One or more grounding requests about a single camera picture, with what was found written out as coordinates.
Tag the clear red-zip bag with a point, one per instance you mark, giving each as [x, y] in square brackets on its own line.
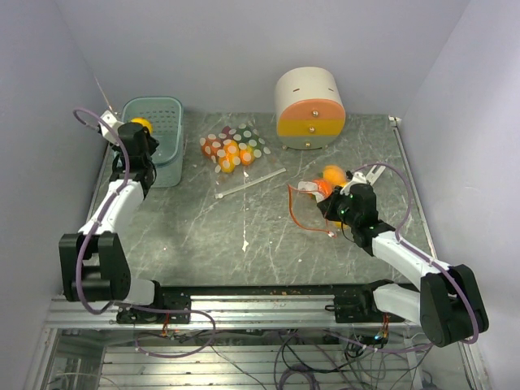
[303, 210]

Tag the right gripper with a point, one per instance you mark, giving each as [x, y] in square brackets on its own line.
[327, 206]

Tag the teal plastic basket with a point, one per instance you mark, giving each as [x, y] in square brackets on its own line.
[166, 116]

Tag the yellow fake pear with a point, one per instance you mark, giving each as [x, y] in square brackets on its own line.
[144, 123]

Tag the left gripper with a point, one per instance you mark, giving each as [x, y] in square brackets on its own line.
[153, 143]

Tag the round mini drawer cabinet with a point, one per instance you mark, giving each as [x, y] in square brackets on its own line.
[309, 112]

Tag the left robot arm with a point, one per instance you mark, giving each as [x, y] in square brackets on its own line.
[93, 263]

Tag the peach coloured fake fruit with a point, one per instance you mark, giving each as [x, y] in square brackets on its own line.
[334, 175]

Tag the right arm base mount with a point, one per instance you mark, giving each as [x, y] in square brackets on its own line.
[355, 303]

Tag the polka dot zip bag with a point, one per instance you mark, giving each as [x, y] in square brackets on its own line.
[239, 158]

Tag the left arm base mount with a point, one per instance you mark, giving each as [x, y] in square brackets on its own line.
[171, 307]

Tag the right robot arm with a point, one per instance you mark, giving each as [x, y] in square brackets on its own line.
[445, 302]

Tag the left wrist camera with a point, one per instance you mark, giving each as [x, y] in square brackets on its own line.
[109, 126]

